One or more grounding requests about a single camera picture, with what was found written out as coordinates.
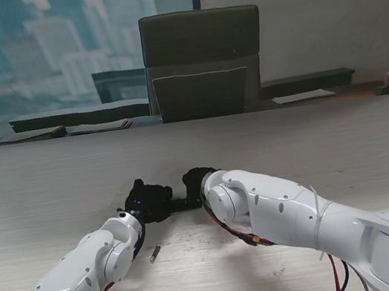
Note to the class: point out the white paper sheet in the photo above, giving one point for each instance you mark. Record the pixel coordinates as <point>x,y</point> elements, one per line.
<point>302,96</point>

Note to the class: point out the black remote control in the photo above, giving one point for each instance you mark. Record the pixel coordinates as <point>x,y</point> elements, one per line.
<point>180,204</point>

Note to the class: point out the silver battery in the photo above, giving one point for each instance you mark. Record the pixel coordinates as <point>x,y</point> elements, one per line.
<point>155,253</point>

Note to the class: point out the dark grey folder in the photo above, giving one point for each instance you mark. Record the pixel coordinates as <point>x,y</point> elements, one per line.
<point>30,136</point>

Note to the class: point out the short dark low bench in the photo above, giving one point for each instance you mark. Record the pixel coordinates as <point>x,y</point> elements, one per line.
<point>304,82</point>

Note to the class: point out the dark office chair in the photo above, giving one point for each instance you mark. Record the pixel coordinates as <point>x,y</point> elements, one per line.
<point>199,46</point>

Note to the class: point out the grey paper stack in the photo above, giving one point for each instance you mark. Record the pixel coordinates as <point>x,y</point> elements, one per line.
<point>101,127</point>

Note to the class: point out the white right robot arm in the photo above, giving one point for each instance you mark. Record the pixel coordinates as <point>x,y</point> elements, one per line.
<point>297,214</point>

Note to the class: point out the long dark low bench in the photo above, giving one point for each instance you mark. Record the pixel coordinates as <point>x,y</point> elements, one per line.
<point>80,114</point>

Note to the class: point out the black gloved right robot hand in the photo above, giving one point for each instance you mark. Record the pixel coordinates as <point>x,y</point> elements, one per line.
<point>194,185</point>

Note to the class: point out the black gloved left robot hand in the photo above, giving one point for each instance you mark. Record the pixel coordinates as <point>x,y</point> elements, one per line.
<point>150,202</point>

